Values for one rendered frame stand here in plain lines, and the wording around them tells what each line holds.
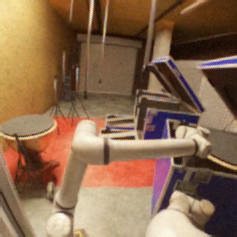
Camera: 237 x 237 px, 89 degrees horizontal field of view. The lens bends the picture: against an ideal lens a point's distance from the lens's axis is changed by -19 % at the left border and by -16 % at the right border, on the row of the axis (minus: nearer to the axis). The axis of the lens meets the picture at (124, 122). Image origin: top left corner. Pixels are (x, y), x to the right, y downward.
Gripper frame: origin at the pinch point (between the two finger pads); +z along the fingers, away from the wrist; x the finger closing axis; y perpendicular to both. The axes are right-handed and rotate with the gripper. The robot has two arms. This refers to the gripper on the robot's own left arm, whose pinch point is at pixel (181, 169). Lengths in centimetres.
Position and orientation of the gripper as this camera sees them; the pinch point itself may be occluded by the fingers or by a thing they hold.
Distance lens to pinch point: 109.3
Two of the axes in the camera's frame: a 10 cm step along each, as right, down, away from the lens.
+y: 9.3, 3.5, -1.1
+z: -2.8, 8.7, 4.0
